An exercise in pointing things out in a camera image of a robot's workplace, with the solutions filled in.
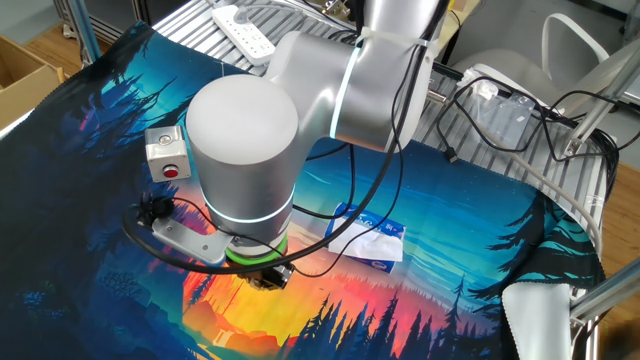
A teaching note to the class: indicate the small white package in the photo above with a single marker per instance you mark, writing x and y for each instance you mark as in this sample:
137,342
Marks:
480,87

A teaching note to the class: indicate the white power strip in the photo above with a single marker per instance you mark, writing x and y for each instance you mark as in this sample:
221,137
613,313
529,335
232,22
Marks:
245,35

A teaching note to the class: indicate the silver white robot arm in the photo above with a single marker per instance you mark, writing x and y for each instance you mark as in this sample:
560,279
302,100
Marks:
245,160

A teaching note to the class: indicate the aluminium frame post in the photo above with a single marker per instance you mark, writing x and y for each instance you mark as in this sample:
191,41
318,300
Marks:
605,295
600,95
87,30

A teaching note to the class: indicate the brown cardboard box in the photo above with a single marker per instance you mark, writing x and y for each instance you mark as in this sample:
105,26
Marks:
25,80

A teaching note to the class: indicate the white grey office chair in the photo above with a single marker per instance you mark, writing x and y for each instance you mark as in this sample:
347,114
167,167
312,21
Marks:
505,62

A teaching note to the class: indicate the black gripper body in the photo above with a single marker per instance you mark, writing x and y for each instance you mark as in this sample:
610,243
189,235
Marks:
254,280

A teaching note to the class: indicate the colourful landscape print mat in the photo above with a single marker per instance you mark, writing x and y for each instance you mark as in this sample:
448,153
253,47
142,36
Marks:
450,210

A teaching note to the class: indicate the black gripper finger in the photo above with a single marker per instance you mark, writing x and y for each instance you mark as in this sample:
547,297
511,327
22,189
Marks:
280,276

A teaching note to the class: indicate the grey red button box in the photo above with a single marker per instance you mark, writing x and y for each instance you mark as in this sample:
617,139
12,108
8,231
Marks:
167,150

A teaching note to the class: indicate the blue white tissue pack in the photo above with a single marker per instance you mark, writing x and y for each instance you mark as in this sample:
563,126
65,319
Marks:
365,242

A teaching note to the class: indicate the silver camera mount bracket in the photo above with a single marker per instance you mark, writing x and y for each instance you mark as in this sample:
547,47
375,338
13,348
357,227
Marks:
192,240

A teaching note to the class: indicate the clear plastic bag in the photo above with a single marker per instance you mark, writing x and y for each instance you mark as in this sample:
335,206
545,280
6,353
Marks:
500,122

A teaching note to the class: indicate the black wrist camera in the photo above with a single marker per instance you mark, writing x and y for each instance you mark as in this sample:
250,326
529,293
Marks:
157,210

